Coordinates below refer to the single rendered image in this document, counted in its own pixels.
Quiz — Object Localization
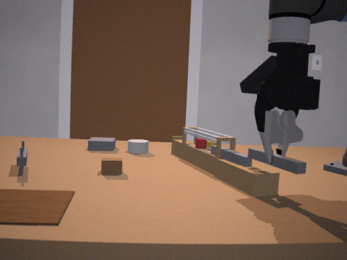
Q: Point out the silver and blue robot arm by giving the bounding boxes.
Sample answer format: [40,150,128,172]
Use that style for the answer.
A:
[240,0,347,94]

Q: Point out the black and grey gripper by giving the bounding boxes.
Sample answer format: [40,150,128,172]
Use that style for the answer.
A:
[255,42,321,164]

